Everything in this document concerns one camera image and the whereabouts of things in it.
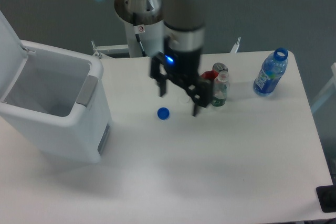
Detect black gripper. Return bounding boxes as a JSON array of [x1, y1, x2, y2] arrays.
[[149, 31, 213, 118]]

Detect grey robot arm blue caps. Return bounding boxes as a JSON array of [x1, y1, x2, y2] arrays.
[[98, 0, 212, 116]]

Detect white open trash bin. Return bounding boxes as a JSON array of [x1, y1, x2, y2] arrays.
[[1, 16, 112, 163]]

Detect blue bottle cap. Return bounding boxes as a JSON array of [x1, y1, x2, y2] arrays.
[[157, 107, 170, 120]]

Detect crushed red soda can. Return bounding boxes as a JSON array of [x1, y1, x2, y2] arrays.
[[201, 62, 228, 81]]

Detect small clear green-label bottle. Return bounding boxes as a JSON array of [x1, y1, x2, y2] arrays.
[[211, 70, 229, 107]]

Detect blue plastic drink bottle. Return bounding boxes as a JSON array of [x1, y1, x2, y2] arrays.
[[253, 47, 288, 97]]

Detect black device at table edge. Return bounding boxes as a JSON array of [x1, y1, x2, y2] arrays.
[[316, 185, 335, 213]]

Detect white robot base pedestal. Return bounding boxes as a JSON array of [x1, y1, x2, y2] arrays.
[[91, 0, 169, 58]]

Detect white table bracket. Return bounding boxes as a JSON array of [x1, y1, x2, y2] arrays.
[[230, 37, 241, 54]]

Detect black cable on pedestal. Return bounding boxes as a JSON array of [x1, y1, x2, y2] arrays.
[[132, 13, 148, 58]]

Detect white frame at right edge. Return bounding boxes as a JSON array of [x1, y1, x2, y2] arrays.
[[310, 62, 335, 114]]

